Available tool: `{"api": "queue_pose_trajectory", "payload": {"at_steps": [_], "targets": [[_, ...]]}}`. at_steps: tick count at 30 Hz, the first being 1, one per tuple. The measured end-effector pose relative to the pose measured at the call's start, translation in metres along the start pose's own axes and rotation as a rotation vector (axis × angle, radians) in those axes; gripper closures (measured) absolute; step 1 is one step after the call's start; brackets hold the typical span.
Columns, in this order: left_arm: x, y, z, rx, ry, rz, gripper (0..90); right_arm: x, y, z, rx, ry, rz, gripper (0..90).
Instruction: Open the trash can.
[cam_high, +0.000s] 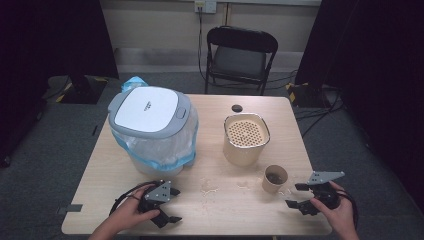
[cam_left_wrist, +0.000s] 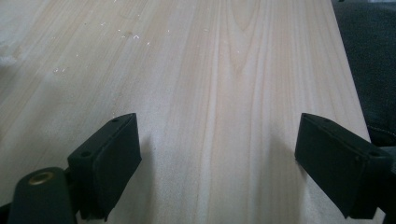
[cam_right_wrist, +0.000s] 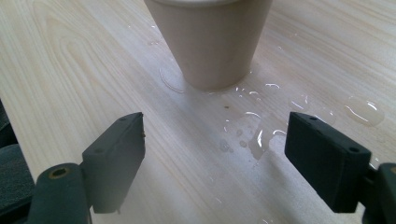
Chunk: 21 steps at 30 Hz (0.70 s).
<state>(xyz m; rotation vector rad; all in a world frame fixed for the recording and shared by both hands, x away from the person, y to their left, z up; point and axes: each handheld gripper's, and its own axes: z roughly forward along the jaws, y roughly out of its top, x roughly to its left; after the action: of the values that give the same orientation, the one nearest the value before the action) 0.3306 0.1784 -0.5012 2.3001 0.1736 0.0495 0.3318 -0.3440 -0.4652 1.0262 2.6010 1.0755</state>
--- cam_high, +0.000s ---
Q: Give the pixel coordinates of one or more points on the white wall socket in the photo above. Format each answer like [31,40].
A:
[205,6]

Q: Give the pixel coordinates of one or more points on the dark wet tea leaves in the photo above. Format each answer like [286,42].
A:
[275,178]

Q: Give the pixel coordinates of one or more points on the clear blue-edged trash bag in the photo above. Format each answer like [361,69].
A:
[163,150]

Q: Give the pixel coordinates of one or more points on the brown paper cup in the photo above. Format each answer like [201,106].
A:
[269,187]

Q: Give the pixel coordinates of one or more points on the dark curtain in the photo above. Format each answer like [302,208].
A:
[376,66]
[50,40]

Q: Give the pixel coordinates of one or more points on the grey floor tape strip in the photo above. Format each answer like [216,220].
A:
[70,208]

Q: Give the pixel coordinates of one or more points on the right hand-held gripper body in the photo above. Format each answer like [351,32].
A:
[325,193]

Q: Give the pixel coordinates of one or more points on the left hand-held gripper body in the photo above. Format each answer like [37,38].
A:
[159,193]

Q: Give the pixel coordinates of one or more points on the beige strainer bucket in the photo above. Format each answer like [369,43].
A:
[245,155]

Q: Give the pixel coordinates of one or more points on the black folding chair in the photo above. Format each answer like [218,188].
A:
[238,61]

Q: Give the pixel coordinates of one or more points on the person's left hand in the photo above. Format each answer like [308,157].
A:
[130,213]

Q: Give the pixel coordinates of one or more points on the black yellow-striped stand base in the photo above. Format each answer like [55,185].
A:
[306,95]

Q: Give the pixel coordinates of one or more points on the person's right hand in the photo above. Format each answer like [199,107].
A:
[336,216]

